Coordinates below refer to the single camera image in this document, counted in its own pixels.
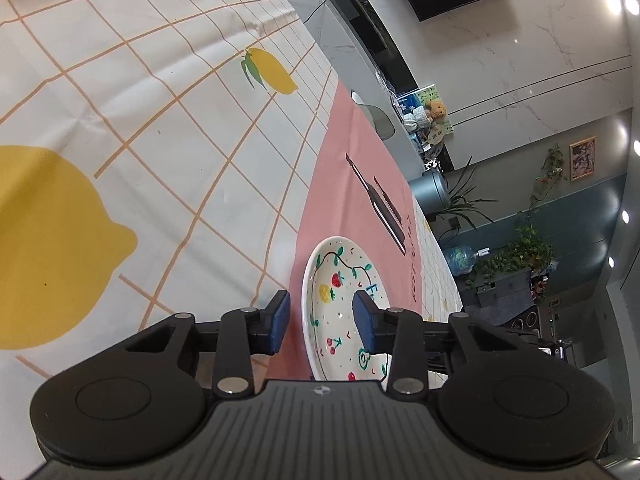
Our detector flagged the black cable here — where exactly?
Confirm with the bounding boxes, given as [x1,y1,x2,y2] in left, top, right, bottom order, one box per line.
[284,0,347,27]

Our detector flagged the blue water jug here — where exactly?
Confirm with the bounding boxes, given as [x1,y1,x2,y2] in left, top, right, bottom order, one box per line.
[443,244,494,276]

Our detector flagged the blue and green picture board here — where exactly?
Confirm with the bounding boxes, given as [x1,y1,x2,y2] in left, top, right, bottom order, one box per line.
[399,87,454,137]

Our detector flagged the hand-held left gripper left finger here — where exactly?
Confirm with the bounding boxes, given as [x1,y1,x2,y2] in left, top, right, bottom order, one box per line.
[122,290,292,396]

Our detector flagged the framed wall picture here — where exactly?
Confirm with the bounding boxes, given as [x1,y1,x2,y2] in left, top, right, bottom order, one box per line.
[568,135,597,183]

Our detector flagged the marble television console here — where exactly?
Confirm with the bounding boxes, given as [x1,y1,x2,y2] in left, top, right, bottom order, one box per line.
[287,0,457,172]

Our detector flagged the grey trash can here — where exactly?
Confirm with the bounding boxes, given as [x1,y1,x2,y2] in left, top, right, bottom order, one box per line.
[408,168,450,216]

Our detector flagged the white fruit-painted plate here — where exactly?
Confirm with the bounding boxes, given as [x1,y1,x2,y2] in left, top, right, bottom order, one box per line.
[301,235,396,394]

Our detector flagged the lemon checkered tablecloth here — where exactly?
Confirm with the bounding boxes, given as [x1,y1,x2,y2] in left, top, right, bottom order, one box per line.
[0,0,464,401]

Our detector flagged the potted long-leaf plant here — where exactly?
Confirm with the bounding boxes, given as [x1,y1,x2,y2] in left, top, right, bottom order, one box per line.
[434,157,499,234]

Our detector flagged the pink bottle-print placemat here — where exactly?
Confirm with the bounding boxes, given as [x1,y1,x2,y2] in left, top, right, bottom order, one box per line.
[264,79,427,382]

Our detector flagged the trailing vine plant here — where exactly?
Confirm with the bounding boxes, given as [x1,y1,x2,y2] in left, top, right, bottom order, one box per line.
[472,143,567,292]

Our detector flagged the white stool with grey seat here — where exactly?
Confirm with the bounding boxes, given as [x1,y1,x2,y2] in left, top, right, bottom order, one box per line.
[351,88,397,141]

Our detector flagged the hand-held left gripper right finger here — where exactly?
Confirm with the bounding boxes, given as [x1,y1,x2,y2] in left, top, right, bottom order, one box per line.
[351,292,526,395]

